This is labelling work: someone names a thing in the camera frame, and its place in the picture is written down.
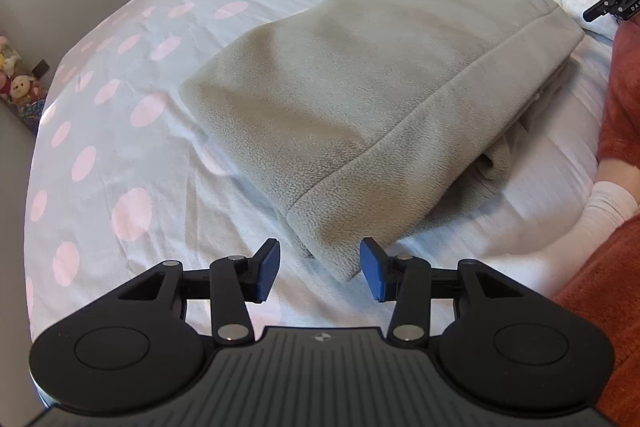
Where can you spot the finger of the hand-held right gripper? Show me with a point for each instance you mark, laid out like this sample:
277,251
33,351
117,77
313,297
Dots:
600,9

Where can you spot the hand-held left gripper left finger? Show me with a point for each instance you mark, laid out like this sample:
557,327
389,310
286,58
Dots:
266,269

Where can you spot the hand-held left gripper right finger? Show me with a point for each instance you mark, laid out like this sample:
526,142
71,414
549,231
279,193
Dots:
374,269

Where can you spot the beige fleece jacket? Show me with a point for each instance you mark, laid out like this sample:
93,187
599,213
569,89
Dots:
375,82

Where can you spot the pink polka dot bed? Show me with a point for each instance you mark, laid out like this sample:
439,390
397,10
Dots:
125,132

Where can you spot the white sock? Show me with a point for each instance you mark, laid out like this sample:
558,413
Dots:
607,207

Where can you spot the orange pants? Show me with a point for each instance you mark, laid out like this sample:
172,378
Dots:
615,297

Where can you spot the hanging plush toy collection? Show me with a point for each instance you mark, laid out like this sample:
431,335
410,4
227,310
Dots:
20,87

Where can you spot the small dark wall socket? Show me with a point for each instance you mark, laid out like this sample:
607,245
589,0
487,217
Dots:
41,68

